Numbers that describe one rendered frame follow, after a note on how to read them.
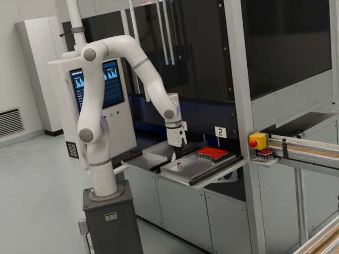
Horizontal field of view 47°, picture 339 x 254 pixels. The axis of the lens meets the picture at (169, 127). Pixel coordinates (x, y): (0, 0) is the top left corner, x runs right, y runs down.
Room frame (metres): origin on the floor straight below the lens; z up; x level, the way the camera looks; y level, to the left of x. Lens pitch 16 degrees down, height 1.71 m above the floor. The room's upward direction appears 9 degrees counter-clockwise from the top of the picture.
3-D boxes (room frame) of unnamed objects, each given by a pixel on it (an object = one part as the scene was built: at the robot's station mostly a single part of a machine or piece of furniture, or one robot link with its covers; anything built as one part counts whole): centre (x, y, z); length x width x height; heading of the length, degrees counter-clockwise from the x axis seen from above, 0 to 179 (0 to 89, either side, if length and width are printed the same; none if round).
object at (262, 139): (1.96, -0.46, 0.99); 0.08 x 0.07 x 0.07; 127
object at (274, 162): (1.98, -0.51, 0.87); 0.14 x 0.13 x 0.02; 127
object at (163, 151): (2.36, -0.01, 0.90); 0.34 x 0.26 x 0.04; 127
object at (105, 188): (1.91, 0.39, 0.95); 0.19 x 0.19 x 0.18
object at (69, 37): (3.40, 0.64, 1.50); 0.48 x 0.01 x 0.59; 37
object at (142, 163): (2.18, -0.06, 0.87); 0.70 x 0.48 x 0.02; 37
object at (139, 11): (2.58, 0.02, 1.50); 0.47 x 0.01 x 0.59; 37
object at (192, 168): (2.02, -0.12, 0.90); 0.34 x 0.26 x 0.04; 127
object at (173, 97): (1.84, -0.02, 1.29); 0.09 x 0.08 x 0.13; 171
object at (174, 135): (1.85, -0.02, 1.14); 0.10 x 0.08 x 0.11; 37
